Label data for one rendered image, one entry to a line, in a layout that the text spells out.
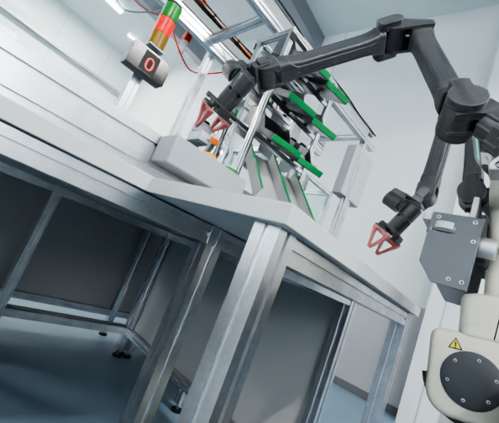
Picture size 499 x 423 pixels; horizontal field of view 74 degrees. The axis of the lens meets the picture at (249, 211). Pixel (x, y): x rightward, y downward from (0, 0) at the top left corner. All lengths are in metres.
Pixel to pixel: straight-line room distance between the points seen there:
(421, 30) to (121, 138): 0.83
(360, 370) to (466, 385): 3.39
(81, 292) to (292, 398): 1.64
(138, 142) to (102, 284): 1.97
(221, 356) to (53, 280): 2.12
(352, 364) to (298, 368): 2.79
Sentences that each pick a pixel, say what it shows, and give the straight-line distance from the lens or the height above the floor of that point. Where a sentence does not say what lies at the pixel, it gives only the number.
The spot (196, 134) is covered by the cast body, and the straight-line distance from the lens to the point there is 0.99.
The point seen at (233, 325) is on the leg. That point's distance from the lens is 0.45.
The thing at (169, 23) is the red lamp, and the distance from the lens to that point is 1.14.
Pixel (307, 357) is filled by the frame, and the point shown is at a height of 0.55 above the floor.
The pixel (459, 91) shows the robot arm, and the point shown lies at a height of 1.26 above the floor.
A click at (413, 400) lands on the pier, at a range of 3.85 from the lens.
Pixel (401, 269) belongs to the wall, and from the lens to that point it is 4.20.
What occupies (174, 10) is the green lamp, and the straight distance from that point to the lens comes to 1.16.
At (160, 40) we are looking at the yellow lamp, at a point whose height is 1.28.
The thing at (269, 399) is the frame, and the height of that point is 0.33.
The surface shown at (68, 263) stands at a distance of 2.50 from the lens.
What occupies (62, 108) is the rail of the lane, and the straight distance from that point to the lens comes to 0.68.
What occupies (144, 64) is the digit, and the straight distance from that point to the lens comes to 1.06.
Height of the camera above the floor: 0.76
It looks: 10 degrees up
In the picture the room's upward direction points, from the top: 21 degrees clockwise
